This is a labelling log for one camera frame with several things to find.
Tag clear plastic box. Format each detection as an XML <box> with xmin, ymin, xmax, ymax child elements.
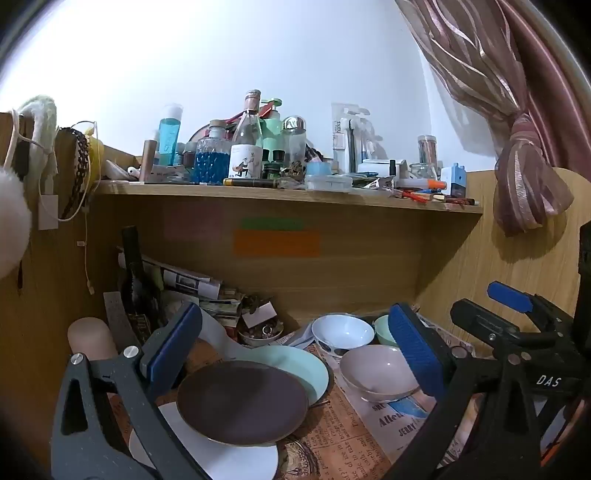
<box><xmin>305</xmin><ymin>174</ymin><xmax>354</xmax><ymax>192</ymax></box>

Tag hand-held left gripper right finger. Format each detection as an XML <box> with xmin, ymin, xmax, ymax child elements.
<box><xmin>383</xmin><ymin>302</ymin><xmax>542</xmax><ymax>480</ymax></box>

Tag brown plate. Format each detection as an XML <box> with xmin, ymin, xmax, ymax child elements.
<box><xmin>176</xmin><ymin>360</ymin><xmax>309</xmax><ymax>447</ymax></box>

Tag white earbud case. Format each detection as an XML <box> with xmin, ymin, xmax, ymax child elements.
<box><xmin>104</xmin><ymin>159</ymin><xmax>139</xmax><ymax>182</ymax></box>

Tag pink sticky note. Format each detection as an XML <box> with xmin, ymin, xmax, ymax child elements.
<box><xmin>163</xmin><ymin>203</ymin><xmax>222</xmax><ymax>241</ymax></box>

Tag white fluffy headband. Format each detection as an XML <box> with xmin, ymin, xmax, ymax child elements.
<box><xmin>9</xmin><ymin>95</ymin><xmax>58</xmax><ymax>176</ymax></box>

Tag white paper sheet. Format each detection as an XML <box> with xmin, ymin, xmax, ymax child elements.
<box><xmin>198</xmin><ymin>307</ymin><xmax>250</xmax><ymax>361</ymax></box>

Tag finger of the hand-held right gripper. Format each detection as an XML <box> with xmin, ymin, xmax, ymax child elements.
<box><xmin>487</xmin><ymin>281</ymin><xmax>573</xmax><ymax>333</ymax></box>
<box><xmin>450</xmin><ymin>299</ymin><xmax>555</xmax><ymax>358</ymax></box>

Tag brown braided headband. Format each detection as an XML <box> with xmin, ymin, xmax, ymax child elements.
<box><xmin>55</xmin><ymin>127</ymin><xmax>93</xmax><ymax>220</ymax></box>

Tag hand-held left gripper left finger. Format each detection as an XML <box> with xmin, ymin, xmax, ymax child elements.
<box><xmin>50</xmin><ymin>302</ymin><xmax>211</xmax><ymax>480</ymax></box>

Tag pink striped curtain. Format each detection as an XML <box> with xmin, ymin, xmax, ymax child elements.
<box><xmin>394</xmin><ymin>0</ymin><xmax>591</xmax><ymax>236</ymax></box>

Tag white tag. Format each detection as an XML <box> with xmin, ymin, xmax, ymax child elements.
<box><xmin>38</xmin><ymin>194</ymin><xmax>60</xmax><ymax>230</ymax></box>

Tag wooden shelf unit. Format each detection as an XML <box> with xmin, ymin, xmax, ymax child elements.
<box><xmin>0</xmin><ymin>111</ymin><xmax>591</xmax><ymax>480</ymax></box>

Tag green sticky note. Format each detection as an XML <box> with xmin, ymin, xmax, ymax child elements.
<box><xmin>241</xmin><ymin>217</ymin><xmax>305</xmax><ymax>230</ymax></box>

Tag clear blister pack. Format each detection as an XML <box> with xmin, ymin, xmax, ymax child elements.
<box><xmin>331</xmin><ymin>102</ymin><xmax>372</xmax><ymax>174</ymax></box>

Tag white pompom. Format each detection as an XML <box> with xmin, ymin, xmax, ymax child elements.
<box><xmin>0</xmin><ymin>166</ymin><xmax>33</xmax><ymax>280</ymax></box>

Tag glass bottle of blue beads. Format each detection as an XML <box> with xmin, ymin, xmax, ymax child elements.
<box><xmin>194</xmin><ymin>120</ymin><xmax>232</xmax><ymax>185</ymax></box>

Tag pink bowl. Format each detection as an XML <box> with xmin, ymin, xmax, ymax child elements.
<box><xmin>339</xmin><ymin>344</ymin><xmax>421</xmax><ymax>402</ymax></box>

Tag white card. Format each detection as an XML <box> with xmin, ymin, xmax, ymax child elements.
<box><xmin>240</xmin><ymin>302</ymin><xmax>278</xmax><ymax>328</ymax></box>

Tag white box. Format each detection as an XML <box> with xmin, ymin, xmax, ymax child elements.
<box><xmin>359</xmin><ymin>159</ymin><xmax>407</xmax><ymax>178</ymax></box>

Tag mint green bowl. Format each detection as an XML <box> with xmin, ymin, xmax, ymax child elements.
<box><xmin>373</xmin><ymin>314</ymin><xmax>400</xmax><ymax>348</ymax></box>

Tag white plate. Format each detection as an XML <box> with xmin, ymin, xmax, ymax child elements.
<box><xmin>128</xmin><ymin>401</ymin><xmax>280</xmax><ymax>480</ymax></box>

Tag blue pencil sharpener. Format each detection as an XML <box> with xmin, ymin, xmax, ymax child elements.
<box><xmin>441</xmin><ymin>164</ymin><xmax>468</xmax><ymax>198</ymax></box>

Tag dark wine bottle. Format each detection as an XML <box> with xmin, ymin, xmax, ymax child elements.
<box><xmin>121</xmin><ymin>226</ymin><xmax>160</xmax><ymax>342</ymax></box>

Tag green pump bottle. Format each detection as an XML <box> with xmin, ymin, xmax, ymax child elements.
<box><xmin>259</xmin><ymin>97</ymin><xmax>283</xmax><ymax>153</ymax></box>

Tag stack of papers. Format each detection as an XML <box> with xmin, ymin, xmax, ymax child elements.
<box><xmin>198</xmin><ymin>288</ymin><xmax>245</xmax><ymax>328</ymax></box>

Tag pale paper note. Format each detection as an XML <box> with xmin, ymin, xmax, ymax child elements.
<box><xmin>102</xmin><ymin>292</ymin><xmax>139</xmax><ymax>352</ymax></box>

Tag beige mug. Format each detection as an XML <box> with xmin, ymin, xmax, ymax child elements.
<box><xmin>68</xmin><ymin>318</ymin><xmax>118</xmax><ymax>361</ymax></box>

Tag white dotted bowl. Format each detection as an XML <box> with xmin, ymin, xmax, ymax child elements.
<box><xmin>311</xmin><ymin>313</ymin><xmax>376</xmax><ymax>358</ymax></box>

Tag light blue paper sheet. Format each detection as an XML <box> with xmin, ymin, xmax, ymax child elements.
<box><xmin>277</xmin><ymin>323</ymin><xmax>319</xmax><ymax>349</ymax></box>

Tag yellow roll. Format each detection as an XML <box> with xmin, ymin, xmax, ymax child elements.
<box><xmin>85</xmin><ymin>134</ymin><xmax>105</xmax><ymax>183</ymax></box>

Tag mint green plate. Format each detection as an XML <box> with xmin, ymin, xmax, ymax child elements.
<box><xmin>240</xmin><ymin>345</ymin><xmax>329</xmax><ymax>407</ymax></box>

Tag brown cardboard tube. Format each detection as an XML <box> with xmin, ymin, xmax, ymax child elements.
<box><xmin>140</xmin><ymin>139</ymin><xmax>157</xmax><ymax>183</ymax></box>

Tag tall jar of sticks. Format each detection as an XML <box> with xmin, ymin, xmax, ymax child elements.
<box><xmin>418</xmin><ymin>135</ymin><xmax>438</xmax><ymax>167</ymax></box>

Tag clear white-labelled liquor bottle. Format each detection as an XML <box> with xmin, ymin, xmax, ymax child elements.
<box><xmin>228</xmin><ymin>90</ymin><xmax>264</xmax><ymax>180</ymax></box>

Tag white hanging cable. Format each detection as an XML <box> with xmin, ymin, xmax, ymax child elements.
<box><xmin>76</xmin><ymin>203</ymin><xmax>98</xmax><ymax>296</ymax></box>

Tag colour printed newspaper sheet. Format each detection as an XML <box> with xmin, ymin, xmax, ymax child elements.
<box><xmin>332</xmin><ymin>318</ymin><xmax>472</xmax><ymax>467</ymax></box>

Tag orange sticky note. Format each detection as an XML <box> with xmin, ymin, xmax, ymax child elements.
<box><xmin>233</xmin><ymin>231</ymin><xmax>321</xmax><ymax>258</ymax></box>

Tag rolled newspapers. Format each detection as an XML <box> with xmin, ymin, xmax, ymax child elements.
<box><xmin>117</xmin><ymin>247</ymin><xmax>222</xmax><ymax>301</ymax></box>

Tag blue liquid bottle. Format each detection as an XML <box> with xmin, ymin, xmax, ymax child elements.
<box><xmin>157</xmin><ymin>104</ymin><xmax>184</xmax><ymax>167</ymax></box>

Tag brown vintage newspaper sheet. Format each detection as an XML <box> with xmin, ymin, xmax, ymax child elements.
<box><xmin>106</xmin><ymin>323</ymin><xmax>393</xmax><ymax>480</ymax></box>

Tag silver-capped clear bottle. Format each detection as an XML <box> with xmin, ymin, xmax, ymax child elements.
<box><xmin>281</xmin><ymin>116</ymin><xmax>308</xmax><ymax>169</ymax></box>

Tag small bowl of trinkets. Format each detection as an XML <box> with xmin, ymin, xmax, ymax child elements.
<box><xmin>238</xmin><ymin>320</ymin><xmax>284</xmax><ymax>347</ymax></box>

